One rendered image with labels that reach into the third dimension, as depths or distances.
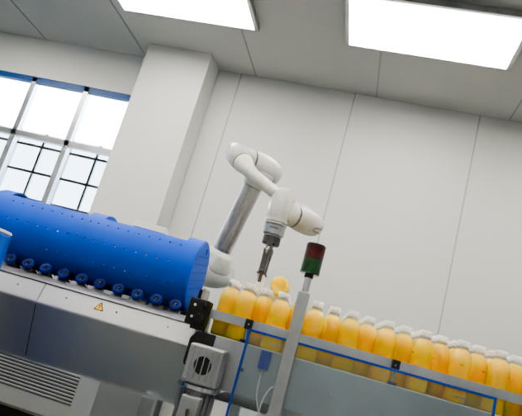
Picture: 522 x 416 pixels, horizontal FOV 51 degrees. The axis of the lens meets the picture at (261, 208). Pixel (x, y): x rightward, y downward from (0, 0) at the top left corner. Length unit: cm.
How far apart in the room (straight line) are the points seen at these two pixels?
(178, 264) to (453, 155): 363
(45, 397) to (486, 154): 404
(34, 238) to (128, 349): 56
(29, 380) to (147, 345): 214
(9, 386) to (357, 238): 295
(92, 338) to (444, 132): 397
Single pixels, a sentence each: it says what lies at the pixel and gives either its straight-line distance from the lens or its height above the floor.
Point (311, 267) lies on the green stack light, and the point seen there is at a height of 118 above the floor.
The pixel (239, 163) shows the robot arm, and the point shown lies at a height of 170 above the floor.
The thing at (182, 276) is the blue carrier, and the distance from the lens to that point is 205.
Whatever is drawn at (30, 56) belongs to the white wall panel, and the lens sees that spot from 668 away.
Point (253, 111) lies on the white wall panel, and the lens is 547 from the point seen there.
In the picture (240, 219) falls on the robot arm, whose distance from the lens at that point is 285.
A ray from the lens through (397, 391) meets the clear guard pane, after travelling 187.
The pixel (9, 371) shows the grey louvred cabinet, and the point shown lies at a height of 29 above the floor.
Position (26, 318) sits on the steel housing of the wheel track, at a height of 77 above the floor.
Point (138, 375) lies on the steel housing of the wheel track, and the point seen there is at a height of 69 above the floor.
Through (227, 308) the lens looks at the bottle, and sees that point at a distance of 199.
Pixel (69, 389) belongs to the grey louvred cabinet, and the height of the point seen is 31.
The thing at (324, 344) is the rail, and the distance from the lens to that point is 192.
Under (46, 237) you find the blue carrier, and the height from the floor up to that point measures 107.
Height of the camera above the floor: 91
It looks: 13 degrees up
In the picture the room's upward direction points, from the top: 16 degrees clockwise
